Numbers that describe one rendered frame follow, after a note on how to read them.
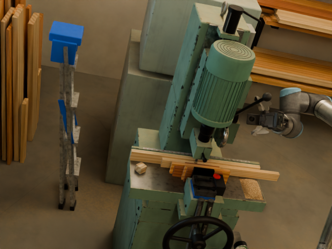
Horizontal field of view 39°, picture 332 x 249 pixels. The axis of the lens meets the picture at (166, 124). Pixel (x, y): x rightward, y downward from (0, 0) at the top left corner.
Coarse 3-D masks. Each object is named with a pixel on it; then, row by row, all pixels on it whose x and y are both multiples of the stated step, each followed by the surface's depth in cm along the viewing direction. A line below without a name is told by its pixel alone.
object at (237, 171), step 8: (168, 160) 205; (176, 160) 206; (184, 160) 208; (224, 168) 210; (232, 168) 211; (240, 168) 212; (248, 168) 214; (240, 176) 214; (248, 176) 214; (256, 176) 215; (264, 176) 215; (272, 176) 215
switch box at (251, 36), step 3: (249, 24) 211; (249, 27) 207; (252, 27) 208; (252, 30) 205; (252, 33) 203; (249, 36) 204; (252, 36) 204; (249, 39) 205; (252, 39) 205; (249, 42) 206; (246, 45) 207; (249, 45) 207
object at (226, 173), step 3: (186, 165) 199; (189, 165) 200; (192, 165) 200; (186, 168) 199; (213, 168) 202; (216, 168) 202; (219, 168) 203; (183, 171) 201; (222, 171) 202; (225, 171) 202; (228, 171) 202; (183, 174) 201; (225, 174) 203; (228, 174) 203; (183, 177) 202; (225, 177) 204; (225, 180) 205; (225, 183) 206
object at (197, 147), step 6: (192, 132) 207; (198, 132) 205; (192, 138) 205; (192, 144) 204; (198, 144) 197; (204, 144) 198; (210, 144) 199; (192, 150) 203; (198, 150) 198; (204, 150) 198; (210, 150) 198; (198, 156) 200
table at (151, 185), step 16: (128, 160) 208; (128, 176) 201; (144, 176) 199; (160, 176) 201; (128, 192) 194; (144, 192) 193; (160, 192) 194; (176, 192) 195; (224, 192) 202; (240, 192) 205; (240, 208) 204; (256, 208) 205
